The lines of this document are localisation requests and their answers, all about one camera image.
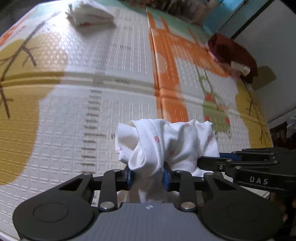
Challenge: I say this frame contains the cream folded garment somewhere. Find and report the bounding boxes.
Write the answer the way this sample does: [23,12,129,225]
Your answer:
[231,61,251,76]

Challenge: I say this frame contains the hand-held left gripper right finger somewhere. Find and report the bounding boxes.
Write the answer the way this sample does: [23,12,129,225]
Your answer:
[163,162,229,212]

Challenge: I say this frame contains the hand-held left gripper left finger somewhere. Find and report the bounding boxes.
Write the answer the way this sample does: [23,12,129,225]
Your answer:
[59,166,133,212]

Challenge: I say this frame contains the folded white printed garment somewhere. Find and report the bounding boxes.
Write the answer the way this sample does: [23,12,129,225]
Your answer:
[65,0,117,27]

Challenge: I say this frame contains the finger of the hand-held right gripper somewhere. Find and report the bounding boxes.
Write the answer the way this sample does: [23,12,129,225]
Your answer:
[197,156,278,173]
[218,149,277,161]

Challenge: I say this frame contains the colourful foam play mat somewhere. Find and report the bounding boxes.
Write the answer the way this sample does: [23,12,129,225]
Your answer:
[0,0,274,237]

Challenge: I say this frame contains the white flower-print baby shirt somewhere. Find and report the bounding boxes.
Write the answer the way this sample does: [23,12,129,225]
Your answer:
[114,118,220,203]

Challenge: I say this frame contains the dark red garment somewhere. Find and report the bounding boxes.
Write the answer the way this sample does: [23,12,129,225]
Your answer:
[208,34,259,84]

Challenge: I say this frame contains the row of bottles and jars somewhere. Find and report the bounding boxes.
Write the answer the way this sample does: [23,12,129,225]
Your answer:
[148,0,222,26]

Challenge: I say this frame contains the person's right hand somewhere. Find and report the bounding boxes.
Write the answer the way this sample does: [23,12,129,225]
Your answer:
[269,193,289,220]

